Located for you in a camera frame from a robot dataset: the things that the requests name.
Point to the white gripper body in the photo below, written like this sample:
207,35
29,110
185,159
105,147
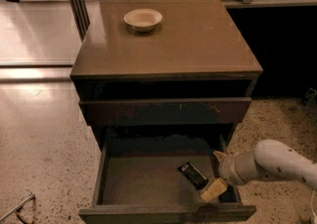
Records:
227,168

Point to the black rxbar chocolate bar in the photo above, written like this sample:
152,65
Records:
196,178

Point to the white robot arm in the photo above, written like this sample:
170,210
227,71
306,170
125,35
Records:
269,160

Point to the closed top drawer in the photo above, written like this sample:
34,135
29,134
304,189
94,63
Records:
184,111

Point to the open middle drawer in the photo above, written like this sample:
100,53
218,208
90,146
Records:
138,182

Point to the brown drawer cabinet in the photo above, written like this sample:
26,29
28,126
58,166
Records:
196,51

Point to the white ceramic bowl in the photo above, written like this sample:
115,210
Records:
143,20

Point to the metal frame on floor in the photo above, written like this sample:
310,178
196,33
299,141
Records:
17,210

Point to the metal door post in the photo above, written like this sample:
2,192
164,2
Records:
81,17

